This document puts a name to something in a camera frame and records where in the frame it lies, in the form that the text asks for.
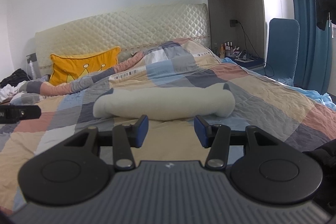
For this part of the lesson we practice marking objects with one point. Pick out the black clothes pile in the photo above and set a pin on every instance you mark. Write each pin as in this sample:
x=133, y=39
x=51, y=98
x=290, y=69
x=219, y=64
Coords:
x=15, y=78

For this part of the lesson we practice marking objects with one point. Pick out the blue chair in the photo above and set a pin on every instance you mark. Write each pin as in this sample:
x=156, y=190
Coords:
x=282, y=51

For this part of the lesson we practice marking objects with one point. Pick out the grey paper bag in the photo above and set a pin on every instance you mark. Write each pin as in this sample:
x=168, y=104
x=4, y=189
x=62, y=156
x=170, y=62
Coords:
x=33, y=70

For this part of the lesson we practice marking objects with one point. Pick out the yellow crown pillow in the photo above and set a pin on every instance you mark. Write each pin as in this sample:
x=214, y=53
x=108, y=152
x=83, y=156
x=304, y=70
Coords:
x=66, y=69

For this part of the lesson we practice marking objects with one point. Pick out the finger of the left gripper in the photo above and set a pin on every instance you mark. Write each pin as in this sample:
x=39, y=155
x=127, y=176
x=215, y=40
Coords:
x=12, y=114

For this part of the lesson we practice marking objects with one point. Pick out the grey wall cabinet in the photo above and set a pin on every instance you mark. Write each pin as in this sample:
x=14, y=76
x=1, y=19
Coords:
x=236, y=3

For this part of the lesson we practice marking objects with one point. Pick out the black charger with cable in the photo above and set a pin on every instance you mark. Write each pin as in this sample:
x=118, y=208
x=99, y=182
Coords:
x=246, y=44

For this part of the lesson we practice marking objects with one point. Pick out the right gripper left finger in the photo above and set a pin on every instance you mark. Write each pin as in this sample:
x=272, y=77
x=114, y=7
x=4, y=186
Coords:
x=80, y=167

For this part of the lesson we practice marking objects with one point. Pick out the blue curtain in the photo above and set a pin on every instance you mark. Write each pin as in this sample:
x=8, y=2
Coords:
x=314, y=59

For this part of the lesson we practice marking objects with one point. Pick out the white striped fleece sweater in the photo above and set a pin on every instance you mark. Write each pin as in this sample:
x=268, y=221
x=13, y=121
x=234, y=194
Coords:
x=165, y=104

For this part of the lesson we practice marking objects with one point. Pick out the cream quilted headboard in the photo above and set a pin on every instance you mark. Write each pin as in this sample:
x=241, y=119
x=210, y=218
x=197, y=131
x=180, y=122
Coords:
x=132, y=29

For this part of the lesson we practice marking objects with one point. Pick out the bedside table with items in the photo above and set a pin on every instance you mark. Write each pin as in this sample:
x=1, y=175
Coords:
x=229, y=53

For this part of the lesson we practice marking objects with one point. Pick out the white clothes pile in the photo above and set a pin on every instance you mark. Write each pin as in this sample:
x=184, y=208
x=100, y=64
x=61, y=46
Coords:
x=9, y=91

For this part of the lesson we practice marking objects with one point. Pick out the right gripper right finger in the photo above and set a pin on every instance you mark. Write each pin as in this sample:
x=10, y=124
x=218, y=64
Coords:
x=259, y=165

